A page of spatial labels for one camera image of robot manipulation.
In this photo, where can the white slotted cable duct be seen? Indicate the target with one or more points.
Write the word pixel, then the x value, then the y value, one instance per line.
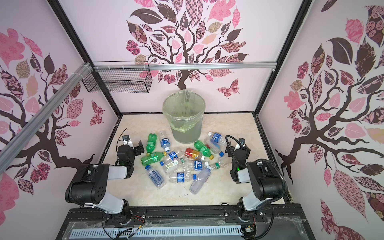
pixel 154 232

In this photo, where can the clear bottle green cap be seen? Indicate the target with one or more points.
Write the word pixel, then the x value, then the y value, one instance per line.
pixel 222 162

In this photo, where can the green bottle yellow cap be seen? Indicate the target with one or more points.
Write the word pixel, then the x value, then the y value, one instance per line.
pixel 155 157
pixel 202 148

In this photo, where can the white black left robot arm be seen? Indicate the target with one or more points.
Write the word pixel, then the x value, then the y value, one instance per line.
pixel 89 185

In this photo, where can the clear bottle blue label white cap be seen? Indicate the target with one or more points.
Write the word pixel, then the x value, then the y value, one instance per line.
pixel 196 165

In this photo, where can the aluminium rail left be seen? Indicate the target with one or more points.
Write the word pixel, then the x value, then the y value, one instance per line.
pixel 12 149

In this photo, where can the black wire wall basket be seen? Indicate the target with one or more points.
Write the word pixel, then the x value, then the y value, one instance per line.
pixel 119 77

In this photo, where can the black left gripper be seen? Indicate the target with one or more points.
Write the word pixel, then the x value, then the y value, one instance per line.
pixel 137 149

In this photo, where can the grey mesh waste bin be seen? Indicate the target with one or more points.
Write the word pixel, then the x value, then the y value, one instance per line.
pixel 190 136

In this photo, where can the tall clear bottle white cap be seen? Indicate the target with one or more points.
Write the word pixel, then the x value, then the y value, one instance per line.
pixel 202 177

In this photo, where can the aluminium rail back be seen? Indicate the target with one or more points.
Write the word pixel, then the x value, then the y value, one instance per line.
pixel 198 66

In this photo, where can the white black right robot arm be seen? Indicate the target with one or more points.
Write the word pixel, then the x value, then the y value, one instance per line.
pixel 268 184

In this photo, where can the aluminium rail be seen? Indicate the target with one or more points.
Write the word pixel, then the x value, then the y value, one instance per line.
pixel 198 66
pixel 12 149

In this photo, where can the soda water bottle blue cap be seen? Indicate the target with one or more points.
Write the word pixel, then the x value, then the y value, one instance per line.
pixel 155 176

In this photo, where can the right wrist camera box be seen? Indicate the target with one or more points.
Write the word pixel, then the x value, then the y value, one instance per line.
pixel 240 144

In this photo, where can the black base frame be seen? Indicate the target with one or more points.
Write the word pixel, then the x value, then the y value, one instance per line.
pixel 281 222

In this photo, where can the clear bottle blue label back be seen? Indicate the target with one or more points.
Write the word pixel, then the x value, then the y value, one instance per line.
pixel 164 141

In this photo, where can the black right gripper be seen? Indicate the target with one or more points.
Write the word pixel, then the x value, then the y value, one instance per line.
pixel 241 151

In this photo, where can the red gold label bottle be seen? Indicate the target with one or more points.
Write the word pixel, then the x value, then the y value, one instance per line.
pixel 194 154

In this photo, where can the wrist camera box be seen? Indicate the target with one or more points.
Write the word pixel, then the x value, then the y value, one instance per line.
pixel 240 144
pixel 127 140

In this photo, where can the green bottle upright-lying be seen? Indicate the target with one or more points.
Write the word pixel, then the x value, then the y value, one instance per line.
pixel 151 144

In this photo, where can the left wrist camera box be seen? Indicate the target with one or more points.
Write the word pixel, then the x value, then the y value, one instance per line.
pixel 127 140

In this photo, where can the green plastic bin liner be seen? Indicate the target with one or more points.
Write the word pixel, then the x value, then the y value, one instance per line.
pixel 183 109

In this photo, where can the clear bottle blue label front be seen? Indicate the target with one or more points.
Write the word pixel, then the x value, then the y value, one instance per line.
pixel 182 177

